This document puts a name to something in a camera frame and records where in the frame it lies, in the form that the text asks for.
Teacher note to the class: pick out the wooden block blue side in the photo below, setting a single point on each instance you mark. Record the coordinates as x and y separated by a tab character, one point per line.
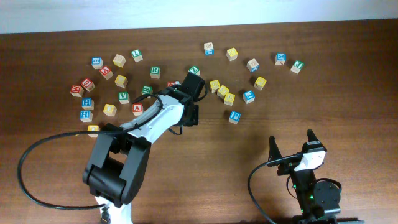
209	48

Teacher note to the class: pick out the plain wooden block yellow edge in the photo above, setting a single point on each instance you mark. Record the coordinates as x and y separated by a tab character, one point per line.
119	60

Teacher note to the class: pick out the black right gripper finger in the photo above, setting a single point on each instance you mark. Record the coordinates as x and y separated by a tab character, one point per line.
312	139
274	153

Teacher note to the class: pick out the yellow o block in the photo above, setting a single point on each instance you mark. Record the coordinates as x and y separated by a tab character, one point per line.
92	128
109	110

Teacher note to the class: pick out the yellow block top right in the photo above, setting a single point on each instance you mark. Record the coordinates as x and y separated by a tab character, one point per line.
232	54

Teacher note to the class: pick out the yellow block cluster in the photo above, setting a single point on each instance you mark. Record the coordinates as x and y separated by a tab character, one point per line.
222	91
229	99

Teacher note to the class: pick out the red 6 number block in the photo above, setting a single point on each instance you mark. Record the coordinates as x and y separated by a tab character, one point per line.
88	84

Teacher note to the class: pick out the blue S letter block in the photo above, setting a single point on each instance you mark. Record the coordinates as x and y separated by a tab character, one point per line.
97	63

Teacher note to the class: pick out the red a block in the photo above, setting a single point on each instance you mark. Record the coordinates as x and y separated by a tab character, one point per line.
137	109
106	72

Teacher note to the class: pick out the yellow G letter block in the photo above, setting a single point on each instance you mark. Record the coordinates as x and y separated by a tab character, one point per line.
121	81

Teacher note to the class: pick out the blue H block lower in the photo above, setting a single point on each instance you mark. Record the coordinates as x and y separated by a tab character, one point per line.
86	116

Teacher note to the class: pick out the yellow O block middle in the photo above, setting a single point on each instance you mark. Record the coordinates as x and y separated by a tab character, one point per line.
109	110

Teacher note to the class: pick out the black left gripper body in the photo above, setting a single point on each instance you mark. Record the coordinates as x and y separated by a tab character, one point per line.
193	84

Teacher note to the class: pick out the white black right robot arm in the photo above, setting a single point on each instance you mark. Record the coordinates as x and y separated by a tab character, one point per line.
319	199

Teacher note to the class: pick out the green J letter block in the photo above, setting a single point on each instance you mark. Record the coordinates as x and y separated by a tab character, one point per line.
297	66

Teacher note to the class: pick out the yellow block cluster lower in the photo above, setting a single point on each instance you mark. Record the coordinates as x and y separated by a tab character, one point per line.
229	99

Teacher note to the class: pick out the red A block lower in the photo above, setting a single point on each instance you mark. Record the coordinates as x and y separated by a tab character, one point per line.
137	109

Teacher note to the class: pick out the wooden block blue edge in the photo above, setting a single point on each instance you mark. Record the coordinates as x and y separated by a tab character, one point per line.
252	65

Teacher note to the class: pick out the blue h block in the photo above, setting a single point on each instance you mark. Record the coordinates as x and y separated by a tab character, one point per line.
87	104
86	116

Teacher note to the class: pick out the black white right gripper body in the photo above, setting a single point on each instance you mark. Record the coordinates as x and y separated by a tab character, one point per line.
289	165

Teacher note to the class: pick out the yellow block cluster middle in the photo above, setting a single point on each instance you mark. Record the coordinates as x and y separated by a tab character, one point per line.
222	91

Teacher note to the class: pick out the yellow S letter block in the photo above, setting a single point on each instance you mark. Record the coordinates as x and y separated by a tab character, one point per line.
214	85

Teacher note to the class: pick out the yellow O block lower left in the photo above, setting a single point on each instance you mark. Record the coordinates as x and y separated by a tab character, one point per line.
92	128

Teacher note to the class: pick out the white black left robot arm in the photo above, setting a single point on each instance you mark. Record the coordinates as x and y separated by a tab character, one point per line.
116	168

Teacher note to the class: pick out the green V letter block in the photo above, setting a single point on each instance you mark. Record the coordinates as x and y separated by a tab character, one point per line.
124	97

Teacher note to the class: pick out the blue H block upper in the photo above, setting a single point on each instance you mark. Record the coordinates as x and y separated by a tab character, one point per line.
87	104

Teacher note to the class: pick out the green Z letter block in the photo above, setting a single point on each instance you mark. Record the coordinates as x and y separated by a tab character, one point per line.
194	70

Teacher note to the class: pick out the blue P letter block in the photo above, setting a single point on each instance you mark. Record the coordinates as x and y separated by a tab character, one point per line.
234	117

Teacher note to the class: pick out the red A block upper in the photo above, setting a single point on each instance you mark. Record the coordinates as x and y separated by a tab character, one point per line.
106	72

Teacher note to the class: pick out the green r block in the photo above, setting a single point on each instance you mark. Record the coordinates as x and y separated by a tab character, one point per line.
155	72
146	90

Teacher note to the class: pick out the red M letter block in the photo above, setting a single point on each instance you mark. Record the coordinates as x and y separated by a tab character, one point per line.
77	90

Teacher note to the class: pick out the blue X letter block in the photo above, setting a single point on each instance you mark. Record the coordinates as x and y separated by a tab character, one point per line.
280	58

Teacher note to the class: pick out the green L letter block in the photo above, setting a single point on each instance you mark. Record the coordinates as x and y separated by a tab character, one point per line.
137	55

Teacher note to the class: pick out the blue E letter block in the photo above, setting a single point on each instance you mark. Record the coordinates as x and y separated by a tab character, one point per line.
248	96

